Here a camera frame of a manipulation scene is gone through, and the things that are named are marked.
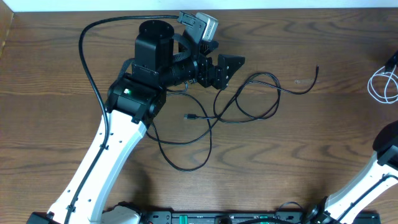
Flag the white cable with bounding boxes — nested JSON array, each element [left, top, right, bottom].
[[367, 64, 398, 105]]

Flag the black USB cable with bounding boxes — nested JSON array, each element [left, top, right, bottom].
[[145, 64, 320, 172]]

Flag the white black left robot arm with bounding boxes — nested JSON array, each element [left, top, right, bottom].
[[28, 12, 245, 223]]

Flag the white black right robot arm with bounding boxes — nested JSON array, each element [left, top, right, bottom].
[[302, 121, 397, 223]]

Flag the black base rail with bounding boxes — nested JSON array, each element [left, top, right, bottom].
[[102, 202, 382, 224]]

